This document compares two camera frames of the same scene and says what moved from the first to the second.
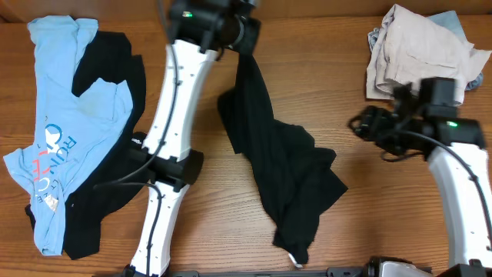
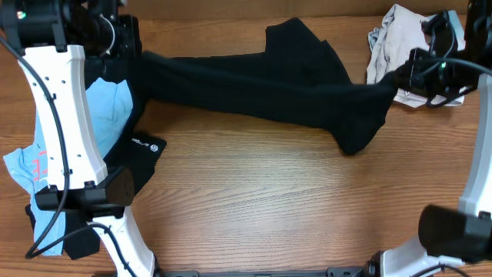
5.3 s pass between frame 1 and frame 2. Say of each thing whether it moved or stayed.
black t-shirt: moved
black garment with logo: stayed
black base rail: stayed
